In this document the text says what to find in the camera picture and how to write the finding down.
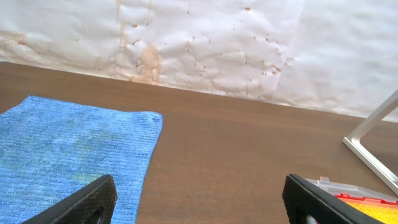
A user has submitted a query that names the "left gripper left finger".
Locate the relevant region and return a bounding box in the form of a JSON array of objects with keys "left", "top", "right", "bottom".
[{"left": 20, "top": 174, "right": 118, "bottom": 224}]

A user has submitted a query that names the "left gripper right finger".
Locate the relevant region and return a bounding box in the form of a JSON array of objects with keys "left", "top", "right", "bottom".
[{"left": 282, "top": 174, "right": 385, "bottom": 224}]

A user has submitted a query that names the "blue cloth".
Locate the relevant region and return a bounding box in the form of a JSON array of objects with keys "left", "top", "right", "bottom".
[{"left": 0, "top": 95, "right": 164, "bottom": 224}]

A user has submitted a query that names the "red and yellow tip box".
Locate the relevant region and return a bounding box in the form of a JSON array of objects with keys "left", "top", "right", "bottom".
[{"left": 303, "top": 176, "right": 398, "bottom": 224}]

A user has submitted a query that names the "white and blue stand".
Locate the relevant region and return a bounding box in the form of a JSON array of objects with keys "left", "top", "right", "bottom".
[{"left": 342, "top": 90, "right": 398, "bottom": 196}]

